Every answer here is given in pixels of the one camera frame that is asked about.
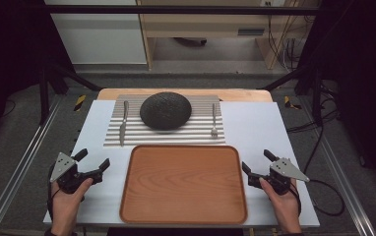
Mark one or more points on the white cabinet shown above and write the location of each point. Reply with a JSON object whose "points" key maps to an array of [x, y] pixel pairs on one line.
{"points": [[97, 36]]}

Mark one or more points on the wooden tray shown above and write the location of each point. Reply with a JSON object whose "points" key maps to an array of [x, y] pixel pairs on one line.
{"points": [[182, 187]]}

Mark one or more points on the white wall socket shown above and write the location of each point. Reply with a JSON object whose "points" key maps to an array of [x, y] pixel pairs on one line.
{"points": [[266, 3]]}

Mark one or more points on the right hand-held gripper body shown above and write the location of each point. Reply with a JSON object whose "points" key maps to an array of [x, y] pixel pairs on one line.
{"points": [[284, 170]]}

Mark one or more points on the aluminium rail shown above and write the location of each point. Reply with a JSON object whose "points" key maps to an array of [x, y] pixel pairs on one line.
{"points": [[349, 196], [14, 178]]}

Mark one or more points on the person's right hand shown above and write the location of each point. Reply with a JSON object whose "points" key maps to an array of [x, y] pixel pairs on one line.
{"points": [[286, 209]]}

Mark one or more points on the light wooden desk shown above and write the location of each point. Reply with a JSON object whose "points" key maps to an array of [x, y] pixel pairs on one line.
{"points": [[202, 24]]}

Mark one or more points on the dark textured round plate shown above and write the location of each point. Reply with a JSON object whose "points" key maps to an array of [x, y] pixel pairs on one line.
{"points": [[165, 110]]}

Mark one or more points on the dark curtain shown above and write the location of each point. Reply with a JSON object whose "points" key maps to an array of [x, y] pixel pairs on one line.
{"points": [[5, 49], [366, 65]]}

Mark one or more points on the black chair base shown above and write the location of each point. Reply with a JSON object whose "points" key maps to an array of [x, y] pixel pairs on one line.
{"points": [[191, 41]]}

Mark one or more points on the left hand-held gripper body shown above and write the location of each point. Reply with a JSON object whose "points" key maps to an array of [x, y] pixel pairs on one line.
{"points": [[63, 167]]}

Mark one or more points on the silver table knife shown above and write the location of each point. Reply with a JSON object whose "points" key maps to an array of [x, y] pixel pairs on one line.
{"points": [[123, 128]]}

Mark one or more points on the person's left hand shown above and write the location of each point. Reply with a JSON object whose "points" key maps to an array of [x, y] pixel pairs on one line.
{"points": [[65, 206]]}

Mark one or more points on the silver fork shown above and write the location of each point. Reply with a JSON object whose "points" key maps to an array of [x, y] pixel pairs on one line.
{"points": [[214, 121]]}

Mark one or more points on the black horizontal frame bar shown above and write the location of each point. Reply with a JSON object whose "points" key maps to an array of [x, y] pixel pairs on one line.
{"points": [[176, 9]]}

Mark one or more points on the black metal stand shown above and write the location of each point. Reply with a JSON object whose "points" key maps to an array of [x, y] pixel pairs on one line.
{"points": [[317, 98], [44, 98]]}

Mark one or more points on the grey striped placemat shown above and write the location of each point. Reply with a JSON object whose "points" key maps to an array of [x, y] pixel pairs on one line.
{"points": [[202, 131]]}

